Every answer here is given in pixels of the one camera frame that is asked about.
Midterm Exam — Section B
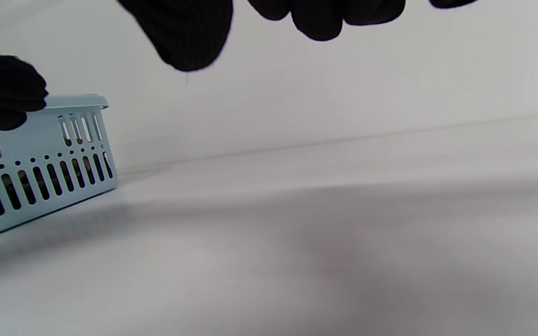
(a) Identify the person's left hand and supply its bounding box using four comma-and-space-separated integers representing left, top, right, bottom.
0, 44, 49, 132

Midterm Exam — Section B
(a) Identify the person's right hand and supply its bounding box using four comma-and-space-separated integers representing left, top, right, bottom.
119, 0, 478, 72

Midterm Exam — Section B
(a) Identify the light blue plastic basket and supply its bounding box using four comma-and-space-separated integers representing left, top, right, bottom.
0, 94, 120, 246

